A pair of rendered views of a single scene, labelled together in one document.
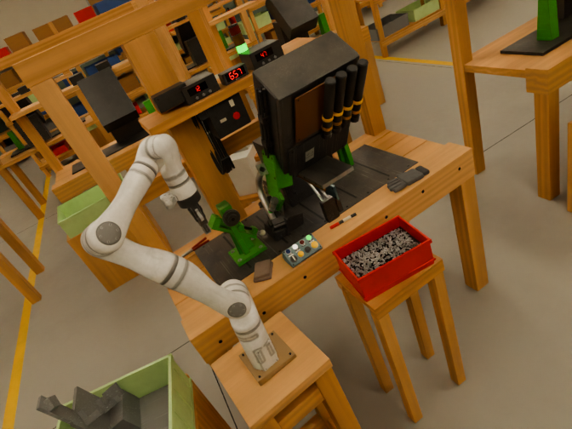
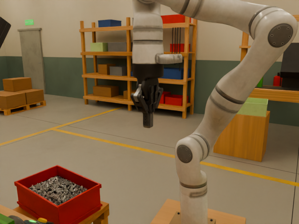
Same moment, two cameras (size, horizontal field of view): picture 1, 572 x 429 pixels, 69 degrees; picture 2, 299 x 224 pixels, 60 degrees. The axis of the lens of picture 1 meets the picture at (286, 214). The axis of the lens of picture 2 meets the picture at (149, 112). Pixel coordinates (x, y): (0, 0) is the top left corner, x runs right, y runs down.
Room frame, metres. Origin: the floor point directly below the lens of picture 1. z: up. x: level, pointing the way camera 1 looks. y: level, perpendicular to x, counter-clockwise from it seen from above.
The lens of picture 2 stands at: (1.66, 0.71, 1.47)
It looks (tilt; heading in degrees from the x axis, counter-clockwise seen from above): 13 degrees down; 225
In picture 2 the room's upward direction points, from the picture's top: straight up
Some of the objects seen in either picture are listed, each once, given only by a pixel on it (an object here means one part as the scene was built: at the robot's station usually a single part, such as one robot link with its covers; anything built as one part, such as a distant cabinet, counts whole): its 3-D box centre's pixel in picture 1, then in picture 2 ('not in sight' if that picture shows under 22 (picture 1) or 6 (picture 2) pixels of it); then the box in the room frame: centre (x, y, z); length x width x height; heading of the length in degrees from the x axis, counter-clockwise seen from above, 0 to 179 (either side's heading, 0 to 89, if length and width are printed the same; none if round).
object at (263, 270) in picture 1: (262, 270); not in sight; (1.39, 0.18, 0.91); 0.10 x 0.08 x 0.03; 165
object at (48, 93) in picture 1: (243, 111); not in sight; (2.03, -0.01, 1.36); 1.49 x 0.09 x 0.97; 107
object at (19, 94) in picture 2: not in sight; (14, 94); (-0.54, -6.27, 0.37); 1.20 x 0.80 x 0.74; 22
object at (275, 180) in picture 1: (277, 171); not in sight; (1.66, -0.04, 1.17); 0.13 x 0.12 x 0.20; 107
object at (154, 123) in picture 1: (232, 82); not in sight; (1.99, -0.02, 1.52); 0.90 x 0.25 x 0.04; 107
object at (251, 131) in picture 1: (248, 133); not in sight; (2.09, 0.01, 1.23); 1.30 x 0.05 x 0.09; 107
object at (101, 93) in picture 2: not in sight; (133, 65); (-2.64, -4.12, 1.10); 3.01 x 0.55 x 2.20; 104
